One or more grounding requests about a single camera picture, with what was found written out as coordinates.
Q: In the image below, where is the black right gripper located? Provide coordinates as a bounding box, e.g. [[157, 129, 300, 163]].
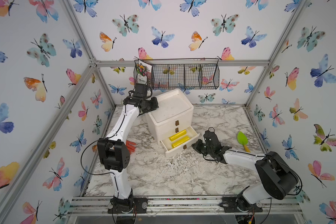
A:
[[190, 138, 214, 156]]

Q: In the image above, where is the white bottom drawer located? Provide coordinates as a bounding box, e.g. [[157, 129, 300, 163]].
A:
[[160, 126, 200, 158]]

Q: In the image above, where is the yellow trash bag roll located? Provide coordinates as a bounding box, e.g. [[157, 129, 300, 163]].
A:
[[171, 135, 190, 148], [169, 130, 187, 141]]

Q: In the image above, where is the white top drawer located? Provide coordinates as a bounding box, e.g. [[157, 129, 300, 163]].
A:
[[146, 110, 193, 133]]

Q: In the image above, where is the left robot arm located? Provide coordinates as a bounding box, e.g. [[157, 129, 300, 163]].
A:
[[97, 96, 159, 200]]

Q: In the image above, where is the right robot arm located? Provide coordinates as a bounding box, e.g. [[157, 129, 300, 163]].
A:
[[192, 130, 301, 207]]

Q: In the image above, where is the white three-drawer cabinet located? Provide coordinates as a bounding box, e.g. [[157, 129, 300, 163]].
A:
[[145, 89, 194, 143]]

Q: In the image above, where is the seed packet in basket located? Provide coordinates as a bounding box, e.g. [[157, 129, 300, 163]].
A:
[[135, 60, 153, 85]]

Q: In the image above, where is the red work glove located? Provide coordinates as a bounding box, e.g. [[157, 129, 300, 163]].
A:
[[126, 140, 137, 154]]

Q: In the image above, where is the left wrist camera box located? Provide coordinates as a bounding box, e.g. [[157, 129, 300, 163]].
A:
[[133, 83, 152, 99]]

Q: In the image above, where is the black wire wall basket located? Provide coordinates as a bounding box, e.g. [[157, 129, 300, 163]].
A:
[[133, 58, 220, 91]]

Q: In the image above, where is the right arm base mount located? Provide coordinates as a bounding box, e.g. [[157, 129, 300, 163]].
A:
[[218, 193, 263, 213]]

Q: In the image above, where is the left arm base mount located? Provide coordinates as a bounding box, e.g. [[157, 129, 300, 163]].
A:
[[107, 190, 148, 214]]

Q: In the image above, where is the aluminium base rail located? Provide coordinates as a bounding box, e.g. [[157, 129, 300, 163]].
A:
[[68, 195, 302, 217]]

